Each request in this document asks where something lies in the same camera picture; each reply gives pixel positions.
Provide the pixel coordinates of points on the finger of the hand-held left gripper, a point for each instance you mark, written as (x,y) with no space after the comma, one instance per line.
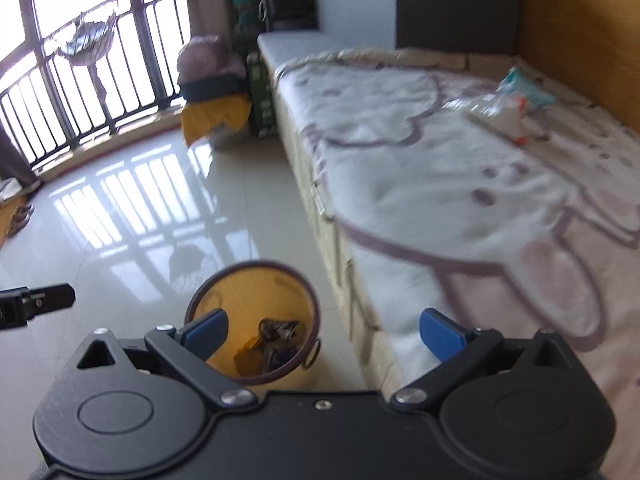
(50,300)

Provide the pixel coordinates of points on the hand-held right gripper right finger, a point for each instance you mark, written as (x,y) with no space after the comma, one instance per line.
(440,335)

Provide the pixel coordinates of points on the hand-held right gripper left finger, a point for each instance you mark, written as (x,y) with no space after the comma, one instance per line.
(207,334)

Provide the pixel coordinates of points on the yellow round waste bin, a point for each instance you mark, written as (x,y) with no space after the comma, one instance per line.
(240,285)

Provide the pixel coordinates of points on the yellow floor mat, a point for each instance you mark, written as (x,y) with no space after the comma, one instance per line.
(7,225)

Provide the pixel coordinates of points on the pair of slippers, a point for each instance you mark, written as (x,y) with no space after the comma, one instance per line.
(22,217)

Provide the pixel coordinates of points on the dark curtain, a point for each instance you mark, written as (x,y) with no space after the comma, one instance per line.
(15,160)

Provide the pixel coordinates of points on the white printed blanket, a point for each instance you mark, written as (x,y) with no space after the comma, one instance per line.
(425,160)

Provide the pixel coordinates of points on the white bench cabinet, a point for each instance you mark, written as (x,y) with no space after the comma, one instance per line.
(297,160)

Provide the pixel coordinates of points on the white printed sack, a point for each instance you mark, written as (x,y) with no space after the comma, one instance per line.
(230,136)

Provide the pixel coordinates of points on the clear plastic bag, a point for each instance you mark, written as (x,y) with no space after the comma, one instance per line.
(505,115)

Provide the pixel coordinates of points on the green carton box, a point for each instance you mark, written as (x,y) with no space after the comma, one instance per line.
(260,100)

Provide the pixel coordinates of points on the dark blue basin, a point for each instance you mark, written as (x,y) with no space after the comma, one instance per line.
(215,91)

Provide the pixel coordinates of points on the black balcony railing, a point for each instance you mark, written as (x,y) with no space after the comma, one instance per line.
(130,60)

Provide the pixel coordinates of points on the hanging net basket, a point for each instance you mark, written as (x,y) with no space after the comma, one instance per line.
(92,40)

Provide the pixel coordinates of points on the teal wipes packet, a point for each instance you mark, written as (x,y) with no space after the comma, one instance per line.
(525,85)

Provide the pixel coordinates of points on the pink cloth bundle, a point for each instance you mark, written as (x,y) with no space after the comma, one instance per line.
(210,60)

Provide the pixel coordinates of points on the grey bench cushion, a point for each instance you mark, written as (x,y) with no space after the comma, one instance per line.
(300,45)

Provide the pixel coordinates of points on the hanging colourful bag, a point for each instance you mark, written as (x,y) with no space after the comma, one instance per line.
(245,10)

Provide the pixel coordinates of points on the grey storage box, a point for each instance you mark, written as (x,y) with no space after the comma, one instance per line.
(450,5)

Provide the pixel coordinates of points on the beige curtain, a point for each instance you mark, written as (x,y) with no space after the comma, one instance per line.
(205,0)

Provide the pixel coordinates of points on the wooden wall panel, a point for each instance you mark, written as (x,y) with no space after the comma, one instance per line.
(575,35)

